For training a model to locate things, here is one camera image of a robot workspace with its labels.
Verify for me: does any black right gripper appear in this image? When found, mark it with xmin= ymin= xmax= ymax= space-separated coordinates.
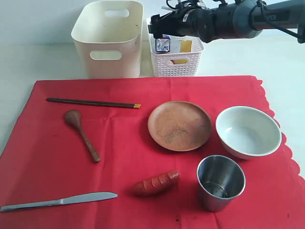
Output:
xmin=148 ymin=8 xmax=207 ymax=39

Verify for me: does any white ceramic bowl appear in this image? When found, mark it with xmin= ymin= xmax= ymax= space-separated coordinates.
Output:
xmin=215 ymin=106 xmax=282 ymax=160

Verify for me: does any small milk carton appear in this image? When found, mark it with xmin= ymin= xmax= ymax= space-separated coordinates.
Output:
xmin=154 ymin=35 xmax=178 ymax=53

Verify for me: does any dark wooden chopstick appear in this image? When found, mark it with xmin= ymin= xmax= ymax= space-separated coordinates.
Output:
xmin=55 ymin=101 xmax=140 ymax=109
xmin=46 ymin=98 xmax=141 ymax=107

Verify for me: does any stainless steel cup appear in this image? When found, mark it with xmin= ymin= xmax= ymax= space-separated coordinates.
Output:
xmin=196 ymin=155 xmax=246 ymax=212

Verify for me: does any red sausage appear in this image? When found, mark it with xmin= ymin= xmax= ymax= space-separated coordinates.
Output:
xmin=132 ymin=170 xmax=180 ymax=197

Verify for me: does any yellow cake wedge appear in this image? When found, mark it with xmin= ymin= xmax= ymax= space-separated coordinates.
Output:
xmin=172 ymin=40 xmax=192 ymax=64

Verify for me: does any cream plastic storage bin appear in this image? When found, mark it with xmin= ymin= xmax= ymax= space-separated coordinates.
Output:
xmin=71 ymin=0 xmax=143 ymax=79

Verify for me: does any white perforated plastic basket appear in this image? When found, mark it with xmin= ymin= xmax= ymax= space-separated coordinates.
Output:
xmin=146 ymin=16 xmax=205 ymax=77

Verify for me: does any brown wooden spoon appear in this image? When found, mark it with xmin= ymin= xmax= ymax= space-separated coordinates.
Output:
xmin=64 ymin=110 xmax=101 ymax=163

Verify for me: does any silver table knife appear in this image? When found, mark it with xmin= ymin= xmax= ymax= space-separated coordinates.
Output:
xmin=0 ymin=192 xmax=118 ymax=212

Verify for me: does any round wooden plate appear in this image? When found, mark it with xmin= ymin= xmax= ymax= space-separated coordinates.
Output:
xmin=147 ymin=101 xmax=213 ymax=152

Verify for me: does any dark wooden chopstick lower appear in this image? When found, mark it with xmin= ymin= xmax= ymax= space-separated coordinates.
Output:
xmin=55 ymin=101 xmax=140 ymax=109

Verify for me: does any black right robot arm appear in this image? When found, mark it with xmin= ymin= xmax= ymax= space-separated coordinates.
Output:
xmin=148 ymin=0 xmax=305 ymax=43

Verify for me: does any dark wooden chopstick upper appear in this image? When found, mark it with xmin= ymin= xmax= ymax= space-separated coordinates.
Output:
xmin=46 ymin=98 xmax=141 ymax=107

